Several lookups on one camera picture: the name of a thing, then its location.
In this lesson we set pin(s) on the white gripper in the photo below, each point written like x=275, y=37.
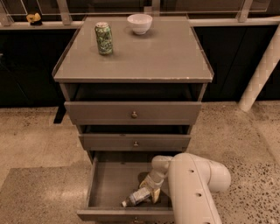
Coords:
x=150, y=180

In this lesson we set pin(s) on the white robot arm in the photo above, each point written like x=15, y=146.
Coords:
x=191, y=180

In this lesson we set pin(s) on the grey open bottom drawer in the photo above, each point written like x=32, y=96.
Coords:
x=115, y=175

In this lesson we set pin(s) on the grey middle drawer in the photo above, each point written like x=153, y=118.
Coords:
x=124, y=142

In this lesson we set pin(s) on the brass top drawer knob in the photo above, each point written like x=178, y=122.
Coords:
x=134, y=115

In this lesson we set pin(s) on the grey top drawer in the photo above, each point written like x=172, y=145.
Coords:
x=119, y=112

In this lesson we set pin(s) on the grey wooden drawer cabinet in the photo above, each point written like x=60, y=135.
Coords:
x=166, y=64

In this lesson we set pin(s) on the white ceramic bowl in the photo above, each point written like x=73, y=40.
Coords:
x=140, y=23

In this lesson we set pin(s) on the green soda can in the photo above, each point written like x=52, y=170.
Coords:
x=104, y=38

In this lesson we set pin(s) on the white diagonal pillar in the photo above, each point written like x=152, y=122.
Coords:
x=262, y=73

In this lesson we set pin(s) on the metal railing ledge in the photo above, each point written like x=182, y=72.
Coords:
x=67, y=14

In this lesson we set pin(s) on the yellow toy on ledge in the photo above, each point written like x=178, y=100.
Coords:
x=34, y=19

